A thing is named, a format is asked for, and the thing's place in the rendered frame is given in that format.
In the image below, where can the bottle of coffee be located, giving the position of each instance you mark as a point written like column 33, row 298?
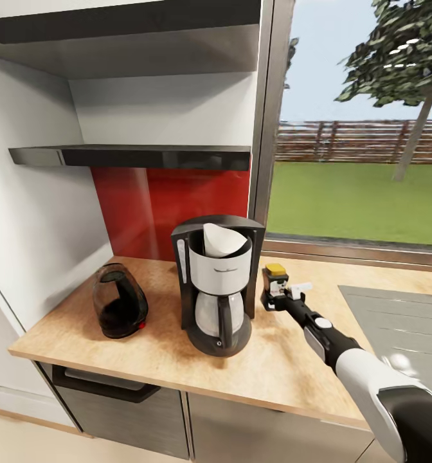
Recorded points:
column 275, row 279

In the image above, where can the paper coffee filter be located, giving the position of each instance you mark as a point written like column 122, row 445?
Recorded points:
column 221, row 241

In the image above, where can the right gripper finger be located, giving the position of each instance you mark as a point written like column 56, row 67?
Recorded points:
column 270, row 298

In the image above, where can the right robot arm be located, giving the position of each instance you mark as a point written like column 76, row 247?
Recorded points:
column 397, row 408

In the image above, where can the drop in sink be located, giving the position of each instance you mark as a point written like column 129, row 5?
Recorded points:
column 398, row 326

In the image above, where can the fridge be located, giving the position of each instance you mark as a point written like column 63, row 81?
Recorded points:
column 53, row 235

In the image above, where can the electric kettle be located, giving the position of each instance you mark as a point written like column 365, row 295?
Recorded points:
column 119, row 302

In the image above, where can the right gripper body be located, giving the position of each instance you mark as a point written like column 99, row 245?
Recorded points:
column 284, row 303

